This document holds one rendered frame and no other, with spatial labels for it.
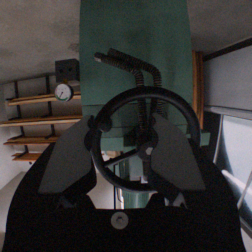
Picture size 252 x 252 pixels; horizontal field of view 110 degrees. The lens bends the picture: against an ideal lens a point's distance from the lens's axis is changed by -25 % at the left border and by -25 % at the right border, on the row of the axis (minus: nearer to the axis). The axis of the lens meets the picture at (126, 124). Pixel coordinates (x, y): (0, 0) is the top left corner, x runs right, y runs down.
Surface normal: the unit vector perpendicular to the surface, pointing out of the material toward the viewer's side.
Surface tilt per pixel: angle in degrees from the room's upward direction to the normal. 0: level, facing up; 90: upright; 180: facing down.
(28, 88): 90
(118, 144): 90
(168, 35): 90
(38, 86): 90
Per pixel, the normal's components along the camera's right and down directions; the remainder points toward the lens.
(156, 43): 0.02, 0.22
